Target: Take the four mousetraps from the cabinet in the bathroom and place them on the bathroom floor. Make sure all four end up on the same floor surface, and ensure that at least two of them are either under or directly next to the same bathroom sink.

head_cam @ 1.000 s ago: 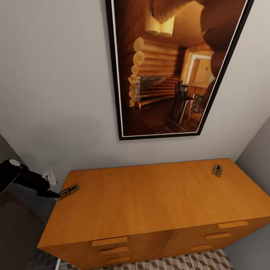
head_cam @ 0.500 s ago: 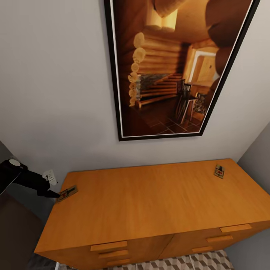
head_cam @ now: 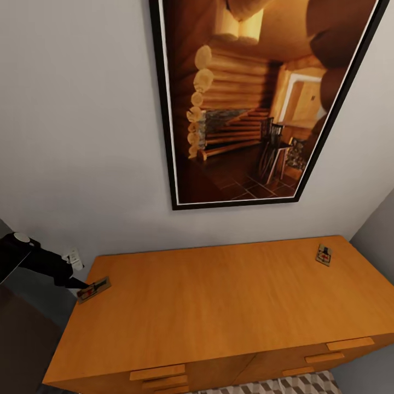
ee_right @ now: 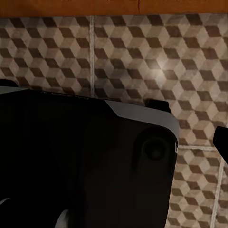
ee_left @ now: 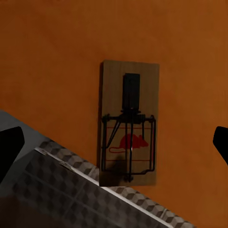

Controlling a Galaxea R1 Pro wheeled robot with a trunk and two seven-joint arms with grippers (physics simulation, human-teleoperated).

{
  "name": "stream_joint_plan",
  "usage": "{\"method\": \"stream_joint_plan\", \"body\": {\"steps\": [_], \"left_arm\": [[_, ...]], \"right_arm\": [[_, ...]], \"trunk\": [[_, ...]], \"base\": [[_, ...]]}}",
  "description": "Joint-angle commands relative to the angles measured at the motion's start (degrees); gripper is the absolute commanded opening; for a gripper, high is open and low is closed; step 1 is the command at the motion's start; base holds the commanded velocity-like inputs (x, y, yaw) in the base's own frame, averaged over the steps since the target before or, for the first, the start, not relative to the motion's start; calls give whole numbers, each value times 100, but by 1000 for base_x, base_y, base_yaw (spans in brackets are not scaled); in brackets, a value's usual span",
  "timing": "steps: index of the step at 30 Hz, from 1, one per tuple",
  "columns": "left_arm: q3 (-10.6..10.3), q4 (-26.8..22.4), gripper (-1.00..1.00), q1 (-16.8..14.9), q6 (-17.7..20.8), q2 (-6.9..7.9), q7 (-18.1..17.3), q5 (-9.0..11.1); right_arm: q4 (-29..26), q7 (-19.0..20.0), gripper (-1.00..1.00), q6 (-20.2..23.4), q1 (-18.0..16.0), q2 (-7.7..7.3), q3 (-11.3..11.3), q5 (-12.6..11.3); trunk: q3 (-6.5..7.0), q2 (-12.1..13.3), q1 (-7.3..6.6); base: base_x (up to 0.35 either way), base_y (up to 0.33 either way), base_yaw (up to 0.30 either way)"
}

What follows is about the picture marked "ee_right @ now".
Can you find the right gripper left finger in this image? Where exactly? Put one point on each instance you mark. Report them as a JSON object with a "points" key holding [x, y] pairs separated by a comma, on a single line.
{"points": [[11, 142]]}

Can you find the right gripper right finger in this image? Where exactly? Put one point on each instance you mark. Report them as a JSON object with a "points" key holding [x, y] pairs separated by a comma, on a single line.
{"points": [[220, 141]]}

